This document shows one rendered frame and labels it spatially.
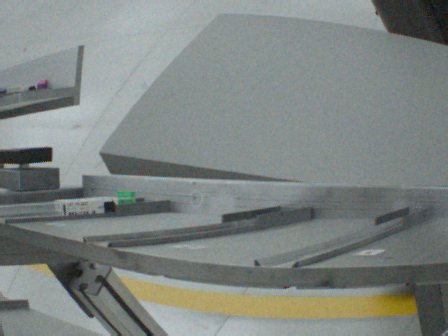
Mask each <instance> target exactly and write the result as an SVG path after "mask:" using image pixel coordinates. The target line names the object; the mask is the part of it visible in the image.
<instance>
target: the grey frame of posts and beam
mask: <svg viewBox="0 0 448 336"><path fill-rule="evenodd" d="M98 266H99V267H97V265H96V264H95V263H92V262H88V261H86V262H80V264H79V267H77V268H78V269H76V270H77V271H78V273H79V274H80V275H81V278H80V277H78V278H77V277H76V276H73V278H72V280H71V282H70V283H69V287H70V289H72V290H73V292H74V294H76V295H77V297H78V298H79V299H80V301H81V302H82V303H83V304H84V305H85V307H86V308H87V309H88V310H89V311H90V312H91V314H92V315H93V316H94V317H95V318H96V319H97V320H98V322H99V323H100V324H101V325H102V326H103V327H104V328H105V329H106V331H107V332H109V334H110V335H112V336H169V335H168V333H166V331H164V330H163V328H161V326H160V325H158V323H157V322H156V321H155V320H154V318H153V317H152V316H151V315H150V314H149V312H147V310H146V309H145V308H144V307H143V306H142V304H140V303H139V301H138V300H137V299H136V298H135V297H134V295H132V293H131V292H130V290H129V289H128V287H127V286H126V285H125V284H124V283H123V281H122V280H121V279H120V278H119V277H118V275H117V274H116V273H115V271H114V270H113V269H112V267H108V266H106V265H98Z"/></svg>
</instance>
